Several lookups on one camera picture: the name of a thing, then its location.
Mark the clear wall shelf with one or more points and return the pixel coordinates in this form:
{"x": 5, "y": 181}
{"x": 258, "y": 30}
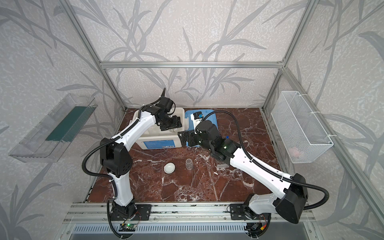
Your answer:
{"x": 48, "y": 141}

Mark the small glass jar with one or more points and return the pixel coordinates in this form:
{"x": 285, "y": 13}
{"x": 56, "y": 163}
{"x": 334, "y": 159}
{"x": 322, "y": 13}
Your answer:
{"x": 189, "y": 164}

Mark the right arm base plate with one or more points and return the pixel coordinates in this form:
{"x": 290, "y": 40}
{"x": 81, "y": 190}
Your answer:
{"x": 242, "y": 212}

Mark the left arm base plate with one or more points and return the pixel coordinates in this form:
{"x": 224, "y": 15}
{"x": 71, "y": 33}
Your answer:
{"x": 139, "y": 212}

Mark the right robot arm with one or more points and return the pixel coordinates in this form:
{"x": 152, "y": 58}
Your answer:
{"x": 286, "y": 199}

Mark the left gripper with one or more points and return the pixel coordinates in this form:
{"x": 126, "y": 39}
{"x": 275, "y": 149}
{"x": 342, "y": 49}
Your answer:
{"x": 174, "y": 123}

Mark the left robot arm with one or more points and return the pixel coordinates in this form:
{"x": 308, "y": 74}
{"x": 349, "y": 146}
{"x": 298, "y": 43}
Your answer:
{"x": 115, "y": 155}

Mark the white wire basket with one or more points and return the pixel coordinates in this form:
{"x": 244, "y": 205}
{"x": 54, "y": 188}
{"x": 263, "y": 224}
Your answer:
{"x": 302, "y": 134}

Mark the aluminium front rail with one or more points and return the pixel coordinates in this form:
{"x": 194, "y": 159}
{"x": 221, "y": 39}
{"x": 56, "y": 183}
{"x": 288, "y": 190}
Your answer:
{"x": 160, "y": 212}

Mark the green circuit board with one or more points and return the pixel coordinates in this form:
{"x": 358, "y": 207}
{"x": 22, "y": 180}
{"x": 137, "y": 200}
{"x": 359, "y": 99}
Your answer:
{"x": 127, "y": 227}

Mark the white plastic bin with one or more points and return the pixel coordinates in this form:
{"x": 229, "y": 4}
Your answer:
{"x": 154, "y": 138}

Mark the clear test tube rack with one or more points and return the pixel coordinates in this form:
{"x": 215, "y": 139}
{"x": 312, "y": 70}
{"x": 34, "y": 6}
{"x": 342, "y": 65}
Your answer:
{"x": 222, "y": 166}

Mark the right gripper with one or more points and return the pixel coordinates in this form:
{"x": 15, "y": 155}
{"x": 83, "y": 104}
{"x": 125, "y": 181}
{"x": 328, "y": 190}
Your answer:
{"x": 189, "y": 138}

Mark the white round dish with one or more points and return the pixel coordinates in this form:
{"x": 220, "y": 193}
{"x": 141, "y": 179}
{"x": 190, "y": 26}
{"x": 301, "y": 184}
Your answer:
{"x": 169, "y": 168}

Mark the blue plastic lid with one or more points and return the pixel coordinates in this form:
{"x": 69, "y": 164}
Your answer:
{"x": 212, "y": 118}

